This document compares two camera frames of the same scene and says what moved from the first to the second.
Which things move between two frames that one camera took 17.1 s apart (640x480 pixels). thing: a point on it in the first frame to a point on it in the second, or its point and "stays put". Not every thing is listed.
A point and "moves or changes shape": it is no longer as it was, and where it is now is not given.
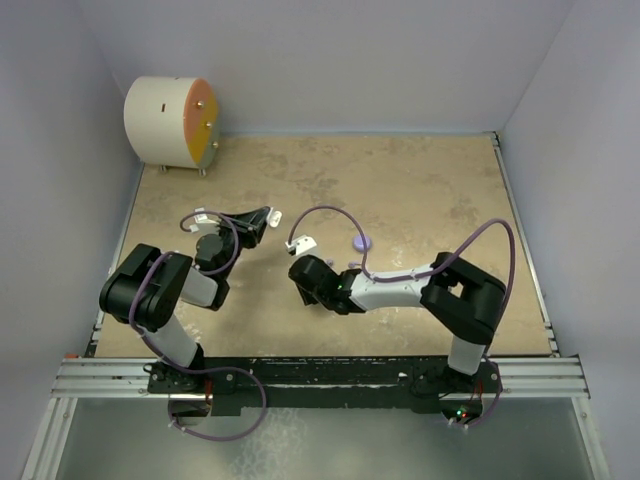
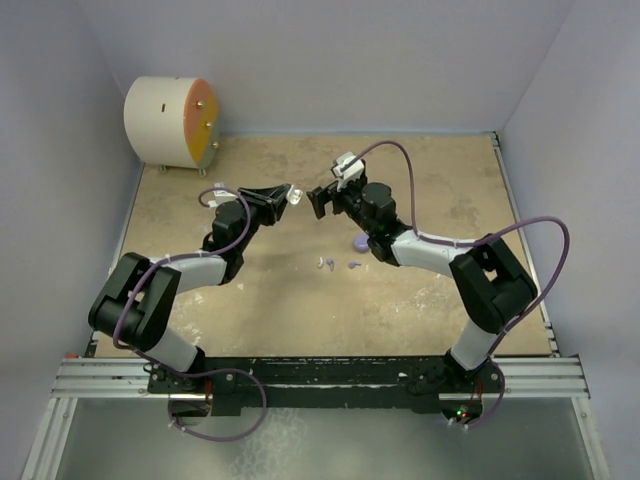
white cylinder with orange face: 172,121 stays put
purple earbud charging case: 359,245 stays put
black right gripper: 308,297 to 320,197
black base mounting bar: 272,385 stays put
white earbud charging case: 275,219 moves or changes shape
